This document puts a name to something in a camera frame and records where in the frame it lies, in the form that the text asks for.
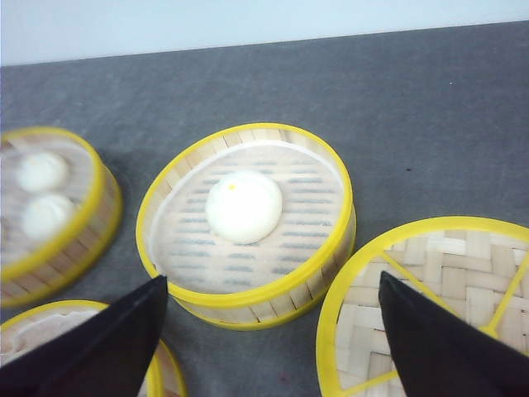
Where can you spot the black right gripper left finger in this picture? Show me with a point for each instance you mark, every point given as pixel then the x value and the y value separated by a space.
pixel 108 355

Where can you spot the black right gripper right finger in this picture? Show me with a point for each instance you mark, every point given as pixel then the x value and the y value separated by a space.
pixel 438 354

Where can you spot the woven bamboo steamer lid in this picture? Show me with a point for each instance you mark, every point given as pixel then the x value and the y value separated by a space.
pixel 476 268

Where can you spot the bamboo steamer basket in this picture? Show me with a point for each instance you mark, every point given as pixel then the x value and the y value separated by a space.
pixel 34 327
pixel 31 270
pixel 285 298

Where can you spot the white steamer liner paper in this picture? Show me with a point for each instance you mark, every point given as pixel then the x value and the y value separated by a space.
pixel 183 247

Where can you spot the large white bun right basket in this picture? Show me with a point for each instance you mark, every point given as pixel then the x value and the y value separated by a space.
pixel 244 207

